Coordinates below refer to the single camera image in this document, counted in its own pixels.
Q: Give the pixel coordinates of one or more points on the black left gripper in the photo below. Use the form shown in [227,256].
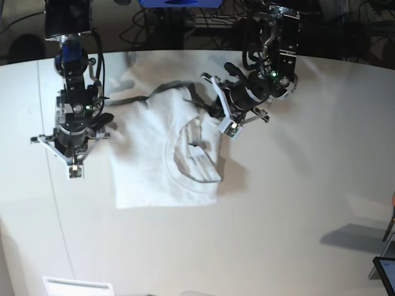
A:
[240,100]

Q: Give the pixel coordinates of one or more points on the white camera mount gripper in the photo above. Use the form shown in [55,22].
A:
[73,162]
[231,125]

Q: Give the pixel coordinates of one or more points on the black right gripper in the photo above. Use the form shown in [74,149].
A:
[71,138]

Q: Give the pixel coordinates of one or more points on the white paper sheet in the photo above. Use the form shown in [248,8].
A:
[59,286]

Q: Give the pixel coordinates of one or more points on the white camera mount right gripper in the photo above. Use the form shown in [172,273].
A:
[73,162]

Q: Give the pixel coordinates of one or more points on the dark tablet screen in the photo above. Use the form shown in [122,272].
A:
[385,268]

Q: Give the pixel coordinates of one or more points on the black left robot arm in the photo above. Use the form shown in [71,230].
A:
[269,52]

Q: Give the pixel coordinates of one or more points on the blue box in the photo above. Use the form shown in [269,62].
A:
[181,3]

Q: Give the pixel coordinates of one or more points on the white T-shirt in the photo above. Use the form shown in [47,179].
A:
[164,150]

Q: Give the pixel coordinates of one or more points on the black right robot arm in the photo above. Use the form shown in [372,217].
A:
[79,107]

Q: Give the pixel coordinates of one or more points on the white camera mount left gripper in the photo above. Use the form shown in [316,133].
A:
[231,125]

